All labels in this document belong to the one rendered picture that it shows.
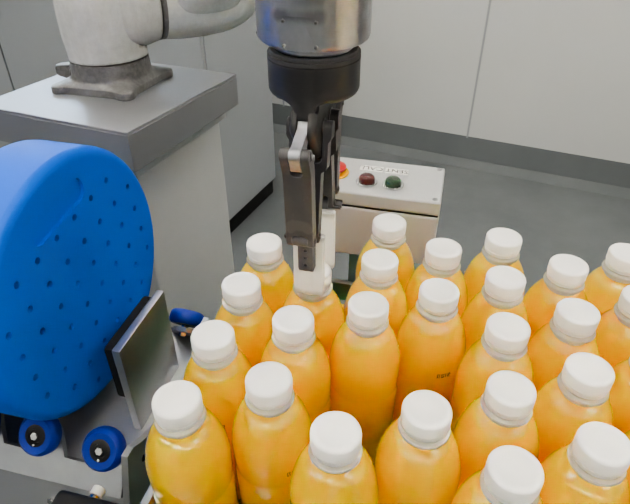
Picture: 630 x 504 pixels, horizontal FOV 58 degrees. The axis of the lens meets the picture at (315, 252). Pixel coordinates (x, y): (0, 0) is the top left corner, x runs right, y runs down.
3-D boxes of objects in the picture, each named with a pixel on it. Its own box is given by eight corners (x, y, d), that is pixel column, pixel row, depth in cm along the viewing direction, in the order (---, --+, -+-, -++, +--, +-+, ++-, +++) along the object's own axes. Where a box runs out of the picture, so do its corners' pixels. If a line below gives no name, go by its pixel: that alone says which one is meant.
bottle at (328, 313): (347, 421, 68) (354, 302, 57) (289, 432, 66) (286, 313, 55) (332, 377, 73) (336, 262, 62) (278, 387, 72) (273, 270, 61)
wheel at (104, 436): (93, 420, 59) (81, 425, 57) (131, 428, 58) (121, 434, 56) (86, 463, 59) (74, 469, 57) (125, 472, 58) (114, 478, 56)
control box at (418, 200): (307, 210, 88) (307, 150, 82) (436, 227, 85) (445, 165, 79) (290, 246, 81) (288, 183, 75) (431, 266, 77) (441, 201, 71)
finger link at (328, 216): (304, 209, 56) (306, 206, 56) (305, 265, 60) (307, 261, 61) (334, 213, 55) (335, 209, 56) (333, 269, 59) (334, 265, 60)
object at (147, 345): (162, 363, 72) (144, 287, 65) (179, 366, 72) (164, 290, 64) (122, 426, 64) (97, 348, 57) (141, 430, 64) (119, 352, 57)
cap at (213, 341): (196, 337, 53) (194, 323, 52) (238, 336, 53) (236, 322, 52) (190, 368, 50) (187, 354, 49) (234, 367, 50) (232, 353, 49)
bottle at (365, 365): (400, 451, 64) (418, 332, 53) (345, 474, 62) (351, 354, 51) (370, 406, 69) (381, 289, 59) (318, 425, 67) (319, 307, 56)
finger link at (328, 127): (335, 118, 47) (332, 121, 46) (328, 241, 52) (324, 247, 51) (291, 114, 48) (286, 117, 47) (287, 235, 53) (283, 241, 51)
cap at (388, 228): (383, 251, 64) (384, 238, 63) (365, 234, 67) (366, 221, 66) (411, 241, 66) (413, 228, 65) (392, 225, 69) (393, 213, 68)
